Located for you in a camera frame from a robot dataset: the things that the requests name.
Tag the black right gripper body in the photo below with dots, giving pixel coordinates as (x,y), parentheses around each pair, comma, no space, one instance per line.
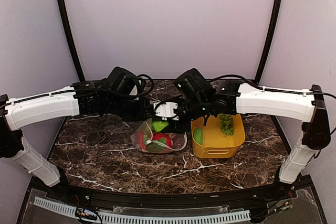
(196,107)

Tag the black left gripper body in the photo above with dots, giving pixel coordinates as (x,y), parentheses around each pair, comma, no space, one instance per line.
(119,106)

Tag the green toy chayote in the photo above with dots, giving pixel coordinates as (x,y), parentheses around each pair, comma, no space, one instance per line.
(159,125)

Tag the red toy apple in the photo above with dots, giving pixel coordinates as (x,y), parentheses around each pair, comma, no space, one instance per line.
(162,138)

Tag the orange toy carrot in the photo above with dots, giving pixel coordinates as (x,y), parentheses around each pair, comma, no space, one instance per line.
(143,138)

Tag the yellow plastic basket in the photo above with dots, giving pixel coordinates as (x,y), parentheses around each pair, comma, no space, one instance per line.
(215,143)

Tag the clear dotted zip top bag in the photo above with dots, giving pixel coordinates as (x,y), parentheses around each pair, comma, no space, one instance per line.
(179,140)

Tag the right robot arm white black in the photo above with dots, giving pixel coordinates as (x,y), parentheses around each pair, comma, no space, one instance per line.
(232,97)

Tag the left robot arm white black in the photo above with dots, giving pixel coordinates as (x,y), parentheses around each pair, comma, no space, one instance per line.
(18,113)

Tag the small right wrist webcam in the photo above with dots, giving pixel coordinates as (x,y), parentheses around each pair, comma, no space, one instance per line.
(166,110)

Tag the green toy cucumber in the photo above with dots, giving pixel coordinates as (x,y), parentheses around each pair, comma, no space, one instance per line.
(198,135)

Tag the green toy grapes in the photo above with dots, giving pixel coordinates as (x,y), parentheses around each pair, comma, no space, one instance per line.
(226,124)

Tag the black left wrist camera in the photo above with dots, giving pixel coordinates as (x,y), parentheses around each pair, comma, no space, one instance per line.
(123,81)

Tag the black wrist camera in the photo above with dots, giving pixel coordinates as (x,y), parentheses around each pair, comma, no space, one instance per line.
(193,86)
(123,81)

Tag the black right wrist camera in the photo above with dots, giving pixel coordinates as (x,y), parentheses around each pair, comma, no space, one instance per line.
(193,86)

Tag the black front rail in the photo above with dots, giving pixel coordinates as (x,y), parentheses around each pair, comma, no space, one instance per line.
(244,197)

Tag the white slotted cable duct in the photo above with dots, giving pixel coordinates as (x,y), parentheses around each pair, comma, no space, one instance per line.
(145,215)

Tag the black left frame post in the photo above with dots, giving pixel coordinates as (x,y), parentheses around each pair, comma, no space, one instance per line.
(70,40)

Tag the black frame post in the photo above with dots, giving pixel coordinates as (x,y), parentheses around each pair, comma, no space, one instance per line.
(268,41)
(70,40)

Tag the black right frame post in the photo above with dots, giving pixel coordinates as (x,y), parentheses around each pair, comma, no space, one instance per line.
(268,41)

